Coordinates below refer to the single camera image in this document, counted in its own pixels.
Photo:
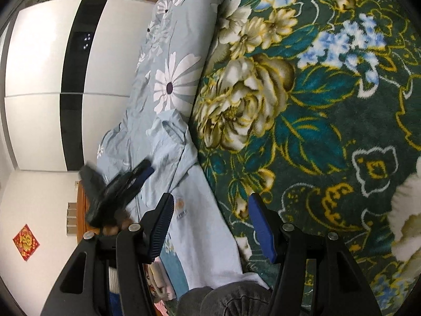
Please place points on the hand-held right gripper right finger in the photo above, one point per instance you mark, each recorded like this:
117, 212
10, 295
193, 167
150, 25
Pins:
263, 230

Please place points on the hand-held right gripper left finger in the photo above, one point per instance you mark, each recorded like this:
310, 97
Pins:
161, 230

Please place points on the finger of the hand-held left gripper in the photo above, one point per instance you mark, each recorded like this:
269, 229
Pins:
141, 176

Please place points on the light blue t-shirt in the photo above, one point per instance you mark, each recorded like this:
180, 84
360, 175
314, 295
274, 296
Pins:
204, 223

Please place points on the person's left hand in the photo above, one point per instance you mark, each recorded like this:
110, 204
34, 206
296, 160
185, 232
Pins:
111, 229

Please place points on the wooden headboard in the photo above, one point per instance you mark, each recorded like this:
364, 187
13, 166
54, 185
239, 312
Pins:
82, 210

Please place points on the pink printed cloth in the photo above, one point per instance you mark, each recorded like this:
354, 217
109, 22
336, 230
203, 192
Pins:
158, 289

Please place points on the person's grey trouser leg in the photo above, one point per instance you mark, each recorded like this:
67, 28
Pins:
230, 301

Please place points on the green floral blanket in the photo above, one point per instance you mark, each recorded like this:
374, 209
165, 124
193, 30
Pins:
329, 121

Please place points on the white and black wardrobe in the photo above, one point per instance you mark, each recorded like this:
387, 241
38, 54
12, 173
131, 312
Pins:
36, 72

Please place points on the blue floral duvet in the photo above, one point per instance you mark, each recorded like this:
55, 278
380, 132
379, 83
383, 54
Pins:
158, 33

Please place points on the grey wall switch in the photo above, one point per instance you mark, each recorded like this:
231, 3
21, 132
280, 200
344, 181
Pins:
71, 221
71, 230
72, 206

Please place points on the red wall decoration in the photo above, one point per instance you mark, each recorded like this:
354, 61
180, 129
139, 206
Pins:
26, 242

